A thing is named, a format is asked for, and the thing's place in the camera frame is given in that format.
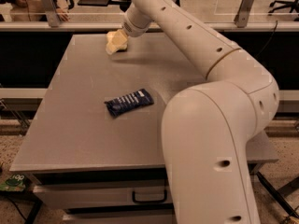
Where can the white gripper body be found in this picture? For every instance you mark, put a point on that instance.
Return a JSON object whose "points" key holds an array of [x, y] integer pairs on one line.
{"points": [[130, 29]]}

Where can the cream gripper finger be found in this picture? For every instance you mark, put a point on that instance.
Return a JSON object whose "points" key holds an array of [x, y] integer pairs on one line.
{"points": [[118, 40]]}

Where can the yellow sponge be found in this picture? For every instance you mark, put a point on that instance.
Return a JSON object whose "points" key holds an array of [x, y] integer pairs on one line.
{"points": [[108, 48]]}

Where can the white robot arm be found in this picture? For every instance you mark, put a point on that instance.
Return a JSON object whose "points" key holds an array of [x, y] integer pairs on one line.
{"points": [[206, 127]]}

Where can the dark blue snack packet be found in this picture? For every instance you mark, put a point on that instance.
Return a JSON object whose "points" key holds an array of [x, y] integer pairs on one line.
{"points": [[128, 102]]}

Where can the person sitting behind glass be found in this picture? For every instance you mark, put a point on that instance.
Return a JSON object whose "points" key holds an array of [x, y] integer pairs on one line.
{"points": [[33, 10]]}

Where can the grey cabinet drawer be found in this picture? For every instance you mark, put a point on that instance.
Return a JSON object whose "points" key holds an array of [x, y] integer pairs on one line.
{"points": [[131, 216], [100, 194]]}

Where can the black chair at right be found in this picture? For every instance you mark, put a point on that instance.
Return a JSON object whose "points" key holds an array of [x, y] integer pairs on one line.
{"points": [[281, 4]]}

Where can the green packet on floor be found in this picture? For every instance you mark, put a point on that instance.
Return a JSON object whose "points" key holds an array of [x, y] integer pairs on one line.
{"points": [[14, 183]]}

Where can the lower grey cabinet drawer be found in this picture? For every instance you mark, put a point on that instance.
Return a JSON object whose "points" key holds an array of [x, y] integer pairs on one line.
{"points": [[131, 216]]}

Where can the left metal glass post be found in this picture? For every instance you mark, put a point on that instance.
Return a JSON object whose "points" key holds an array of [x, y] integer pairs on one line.
{"points": [[50, 11]]}

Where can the metal glass post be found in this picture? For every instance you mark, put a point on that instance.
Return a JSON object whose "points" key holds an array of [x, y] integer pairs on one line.
{"points": [[242, 16], [50, 11]]}

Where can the right metal glass post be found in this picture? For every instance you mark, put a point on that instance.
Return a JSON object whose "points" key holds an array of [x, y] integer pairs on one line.
{"points": [[242, 16]]}

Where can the black drawer handle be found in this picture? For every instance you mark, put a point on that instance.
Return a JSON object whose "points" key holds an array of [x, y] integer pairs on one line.
{"points": [[149, 198]]}

